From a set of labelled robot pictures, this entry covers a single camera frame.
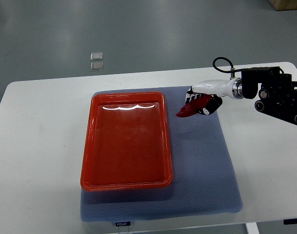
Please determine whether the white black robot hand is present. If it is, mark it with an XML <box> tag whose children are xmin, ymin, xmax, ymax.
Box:
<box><xmin>186</xmin><ymin>79</ymin><xmax>243</xmax><ymax>114</ymax></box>

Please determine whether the red pepper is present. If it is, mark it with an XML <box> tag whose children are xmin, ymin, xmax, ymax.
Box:
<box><xmin>176</xmin><ymin>95</ymin><xmax>212</xmax><ymax>117</ymax></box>

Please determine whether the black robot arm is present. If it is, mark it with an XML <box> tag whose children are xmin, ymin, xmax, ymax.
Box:
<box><xmin>212</xmin><ymin>57</ymin><xmax>297</xmax><ymax>125</ymax></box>

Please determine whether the red plastic tray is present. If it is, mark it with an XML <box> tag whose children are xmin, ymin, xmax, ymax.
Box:
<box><xmin>80</xmin><ymin>91</ymin><xmax>173</xmax><ymax>192</ymax></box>

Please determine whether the cardboard box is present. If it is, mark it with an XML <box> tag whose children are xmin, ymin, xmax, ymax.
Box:
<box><xmin>269</xmin><ymin>0</ymin><xmax>297</xmax><ymax>11</ymax></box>

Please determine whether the grey-blue textured mat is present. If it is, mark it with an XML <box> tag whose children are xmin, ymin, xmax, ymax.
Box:
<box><xmin>80</xmin><ymin>86</ymin><xmax>242</xmax><ymax>222</ymax></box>

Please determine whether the white table leg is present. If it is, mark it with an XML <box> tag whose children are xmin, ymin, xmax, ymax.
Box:
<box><xmin>245</xmin><ymin>222</ymin><xmax>260</xmax><ymax>234</ymax></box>

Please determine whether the upper metal floor plate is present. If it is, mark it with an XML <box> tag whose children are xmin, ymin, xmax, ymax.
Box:
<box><xmin>90</xmin><ymin>52</ymin><xmax>103</xmax><ymax>61</ymax></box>

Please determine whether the black right table label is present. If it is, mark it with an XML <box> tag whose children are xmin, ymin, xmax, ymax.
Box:
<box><xmin>283</xmin><ymin>218</ymin><xmax>297</xmax><ymax>225</ymax></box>

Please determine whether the black table label tag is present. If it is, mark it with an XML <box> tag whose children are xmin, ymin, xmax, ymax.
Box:
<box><xmin>115</xmin><ymin>221</ymin><xmax>131</xmax><ymax>227</ymax></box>

